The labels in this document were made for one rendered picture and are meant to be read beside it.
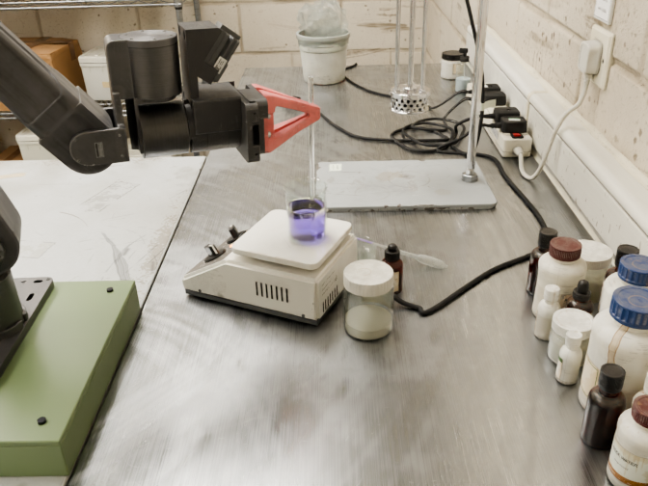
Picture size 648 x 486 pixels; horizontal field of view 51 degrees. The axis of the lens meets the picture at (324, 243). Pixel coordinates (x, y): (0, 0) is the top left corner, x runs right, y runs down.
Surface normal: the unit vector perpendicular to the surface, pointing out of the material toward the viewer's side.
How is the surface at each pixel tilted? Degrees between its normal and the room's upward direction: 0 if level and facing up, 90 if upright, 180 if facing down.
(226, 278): 90
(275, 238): 0
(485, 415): 0
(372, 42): 90
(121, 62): 90
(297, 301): 90
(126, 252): 0
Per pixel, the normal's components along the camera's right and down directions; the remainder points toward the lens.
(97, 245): -0.03, -0.88
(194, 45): 0.36, 0.44
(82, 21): 0.00, 0.48
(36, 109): 0.14, 0.32
